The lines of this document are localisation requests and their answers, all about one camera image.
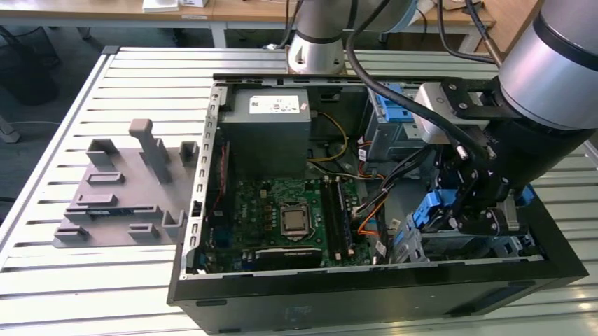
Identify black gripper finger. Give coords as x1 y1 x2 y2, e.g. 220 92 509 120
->
455 201 522 239

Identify hard disk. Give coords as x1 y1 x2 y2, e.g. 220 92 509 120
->
410 187 538 262

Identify grey disk bay cage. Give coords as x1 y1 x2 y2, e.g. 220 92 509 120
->
390 208 546 265

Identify RAM stick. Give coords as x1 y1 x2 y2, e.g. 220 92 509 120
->
337 180 357 255
86 208 159 216

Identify grey optical drive cage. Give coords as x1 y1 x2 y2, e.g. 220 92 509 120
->
363 83 450 162

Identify blue drive bay latch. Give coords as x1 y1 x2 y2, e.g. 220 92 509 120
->
375 83 417 123

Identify wooden cabinet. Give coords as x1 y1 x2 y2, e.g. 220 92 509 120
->
478 0 547 62

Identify black PC case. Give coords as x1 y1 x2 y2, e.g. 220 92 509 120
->
167 72 589 335

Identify silver CPU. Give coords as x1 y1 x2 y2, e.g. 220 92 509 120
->
282 209 307 232

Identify CPU socket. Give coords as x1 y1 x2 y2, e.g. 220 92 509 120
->
275 201 314 243

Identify black graphics card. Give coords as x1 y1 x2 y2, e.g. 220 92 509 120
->
251 246 325 271

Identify brown cardboard piece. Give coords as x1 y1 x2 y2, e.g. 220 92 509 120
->
441 0 482 11

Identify green motherboard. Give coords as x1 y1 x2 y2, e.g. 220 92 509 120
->
207 176 375 272

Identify grey power supply unit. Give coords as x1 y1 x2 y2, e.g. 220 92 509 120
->
219 87 314 178

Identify grey parts rack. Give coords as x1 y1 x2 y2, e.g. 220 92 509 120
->
51 118 202 249

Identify wooden desk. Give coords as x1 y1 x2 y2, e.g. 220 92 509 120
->
74 0 497 50

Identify white stand foot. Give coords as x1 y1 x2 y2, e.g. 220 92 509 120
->
0 115 23 144

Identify black mesh waste bin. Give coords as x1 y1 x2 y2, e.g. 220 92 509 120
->
0 26 62 106

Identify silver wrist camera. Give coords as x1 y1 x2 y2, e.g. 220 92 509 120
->
413 83 490 145

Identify black cable bundle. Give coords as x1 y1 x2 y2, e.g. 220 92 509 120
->
354 139 450 214

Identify orange power wires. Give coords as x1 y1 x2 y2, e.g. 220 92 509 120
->
357 209 382 241

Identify red wire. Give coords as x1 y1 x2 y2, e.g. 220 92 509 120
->
357 138 378 180

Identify white and grey wires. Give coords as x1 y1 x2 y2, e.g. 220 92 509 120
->
307 159 375 180

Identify yellow wires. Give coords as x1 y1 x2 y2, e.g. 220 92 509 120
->
306 111 350 164

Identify black cable with metal plug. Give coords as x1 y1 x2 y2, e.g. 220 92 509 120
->
462 0 506 68

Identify thick black cable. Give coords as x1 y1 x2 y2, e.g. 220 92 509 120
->
343 0 497 162

